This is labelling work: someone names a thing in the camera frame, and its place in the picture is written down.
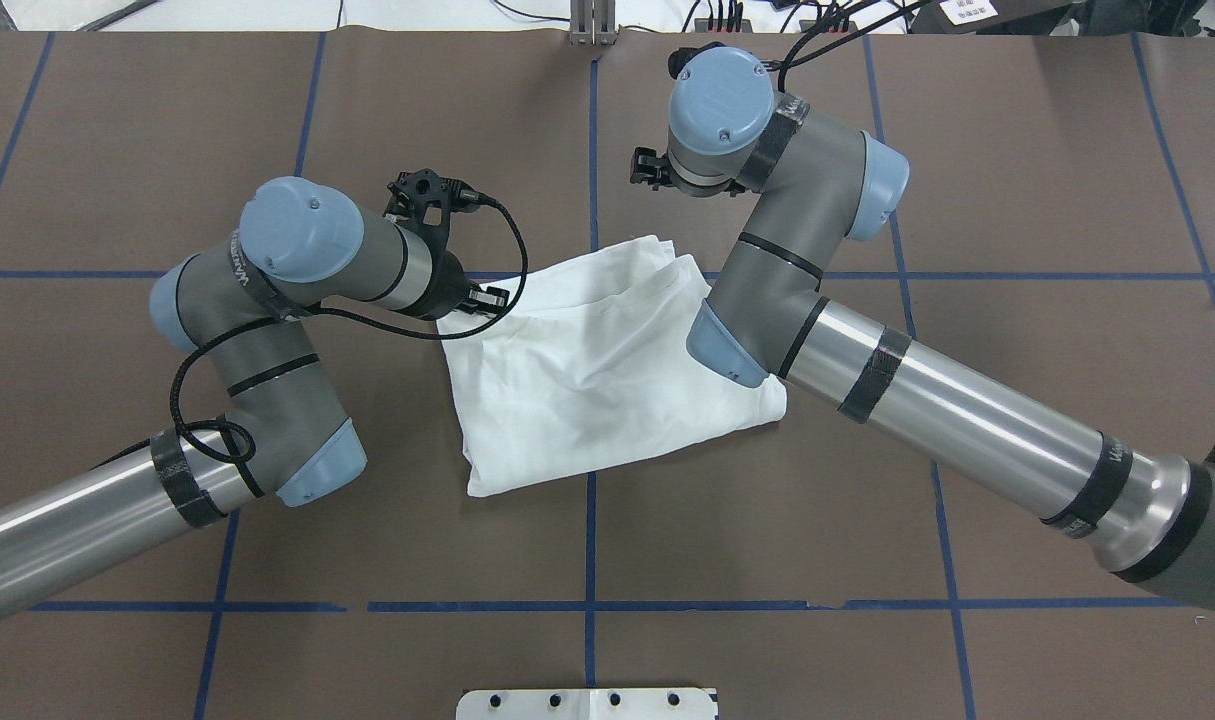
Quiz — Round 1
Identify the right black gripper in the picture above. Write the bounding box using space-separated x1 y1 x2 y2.
629 147 747 199

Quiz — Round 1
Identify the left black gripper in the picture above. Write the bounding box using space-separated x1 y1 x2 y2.
423 250 512 322

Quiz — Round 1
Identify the white long-sleeve printed shirt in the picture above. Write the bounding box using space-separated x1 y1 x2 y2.
437 234 787 498

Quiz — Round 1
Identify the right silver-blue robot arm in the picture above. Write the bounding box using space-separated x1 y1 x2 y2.
631 42 1215 611

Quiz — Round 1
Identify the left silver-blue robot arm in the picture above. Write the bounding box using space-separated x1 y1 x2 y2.
0 169 529 620

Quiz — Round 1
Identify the white central mounting column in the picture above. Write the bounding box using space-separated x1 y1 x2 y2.
454 687 720 719

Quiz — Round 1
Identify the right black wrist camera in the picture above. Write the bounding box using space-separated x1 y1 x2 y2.
667 41 725 79

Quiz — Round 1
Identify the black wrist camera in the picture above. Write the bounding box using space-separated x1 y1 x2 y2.
384 168 482 253
667 41 725 79

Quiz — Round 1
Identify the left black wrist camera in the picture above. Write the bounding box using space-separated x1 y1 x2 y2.
384 168 482 253

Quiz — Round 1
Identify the aluminium frame post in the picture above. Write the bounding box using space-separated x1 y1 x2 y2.
569 0 618 46

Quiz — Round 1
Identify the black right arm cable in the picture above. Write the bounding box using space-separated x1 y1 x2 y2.
778 0 938 93

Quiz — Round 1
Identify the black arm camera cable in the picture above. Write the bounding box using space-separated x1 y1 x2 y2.
169 188 530 499

